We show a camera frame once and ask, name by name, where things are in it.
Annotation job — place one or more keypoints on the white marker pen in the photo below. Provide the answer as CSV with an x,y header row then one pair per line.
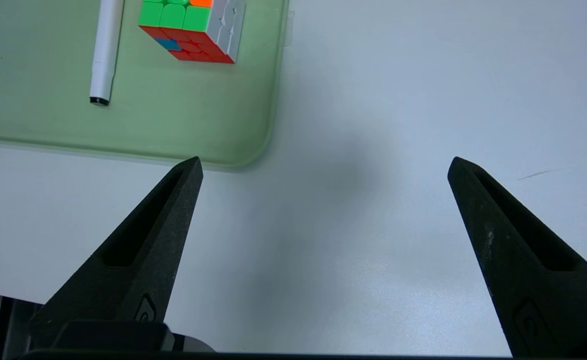
x,y
104,60

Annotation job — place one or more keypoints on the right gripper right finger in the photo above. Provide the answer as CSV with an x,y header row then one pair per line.
x,y
533,280

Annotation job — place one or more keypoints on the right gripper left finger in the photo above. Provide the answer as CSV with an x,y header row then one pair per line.
x,y
138,260

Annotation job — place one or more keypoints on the multicolour puzzle cube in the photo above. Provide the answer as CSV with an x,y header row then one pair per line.
x,y
173,17

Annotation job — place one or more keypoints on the light green plastic tray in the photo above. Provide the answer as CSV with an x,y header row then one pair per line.
x,y
48,125

